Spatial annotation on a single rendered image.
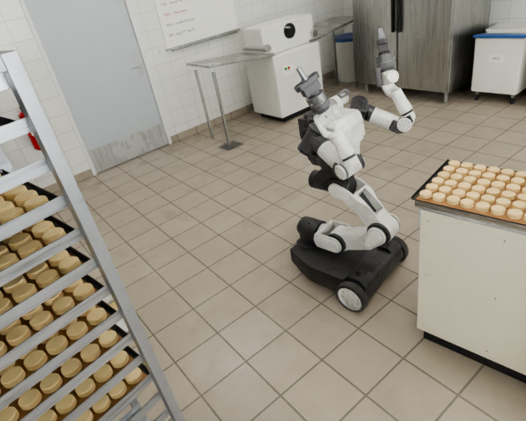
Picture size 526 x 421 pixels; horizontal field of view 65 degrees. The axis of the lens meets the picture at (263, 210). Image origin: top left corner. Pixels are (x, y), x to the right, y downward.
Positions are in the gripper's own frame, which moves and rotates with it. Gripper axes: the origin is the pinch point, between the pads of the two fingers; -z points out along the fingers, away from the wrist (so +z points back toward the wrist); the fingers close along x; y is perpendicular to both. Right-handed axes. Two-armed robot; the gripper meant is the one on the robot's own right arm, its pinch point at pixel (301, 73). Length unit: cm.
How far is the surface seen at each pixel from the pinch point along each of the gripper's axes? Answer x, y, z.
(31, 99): -72, 86, -50
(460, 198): 19, 42, 72
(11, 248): -102, 77, -28
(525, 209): 31, 61, 79
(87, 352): -111, 76, 6
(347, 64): 193, -446, 144
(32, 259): -96, 86, -25
